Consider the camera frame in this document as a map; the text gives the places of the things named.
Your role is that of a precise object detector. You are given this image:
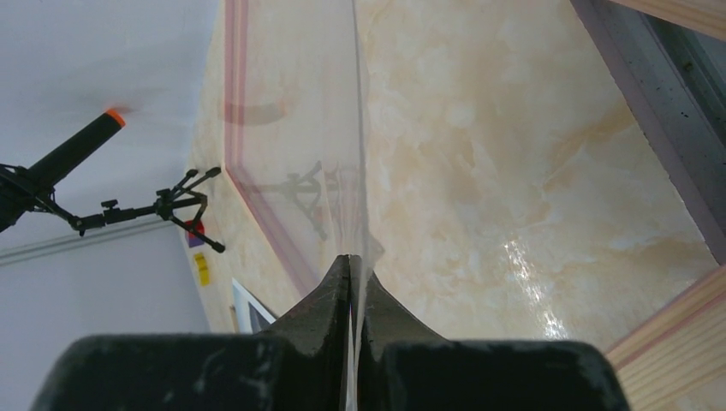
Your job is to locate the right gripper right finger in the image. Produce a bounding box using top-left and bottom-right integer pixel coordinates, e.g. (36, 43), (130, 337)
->
(350, 255), (630, 410)

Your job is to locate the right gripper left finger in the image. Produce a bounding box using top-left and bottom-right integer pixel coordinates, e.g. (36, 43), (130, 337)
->
(32, 255), (351, 410)

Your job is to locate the blue landscape photo print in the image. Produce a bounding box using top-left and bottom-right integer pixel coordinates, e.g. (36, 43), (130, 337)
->
(232, 279), (277, 334)

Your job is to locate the clear acrylic frame sheet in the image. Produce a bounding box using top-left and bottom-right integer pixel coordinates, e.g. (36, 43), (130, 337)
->
(223, 1), (368, 410)

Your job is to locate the pink wooden picture frame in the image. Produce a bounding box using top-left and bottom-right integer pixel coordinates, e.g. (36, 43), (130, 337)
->
(576, 1), (725, 410)

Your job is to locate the yellow owl toy block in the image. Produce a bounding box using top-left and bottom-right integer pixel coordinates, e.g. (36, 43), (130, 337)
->
(193, 253), (211, 287)

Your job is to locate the purple red toy block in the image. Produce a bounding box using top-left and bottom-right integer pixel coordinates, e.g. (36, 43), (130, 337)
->
(185, 220), (205, 248)

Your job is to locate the black microphone on tripod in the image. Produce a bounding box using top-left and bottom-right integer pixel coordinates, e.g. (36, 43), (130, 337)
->
(1, 108), (225, 252)

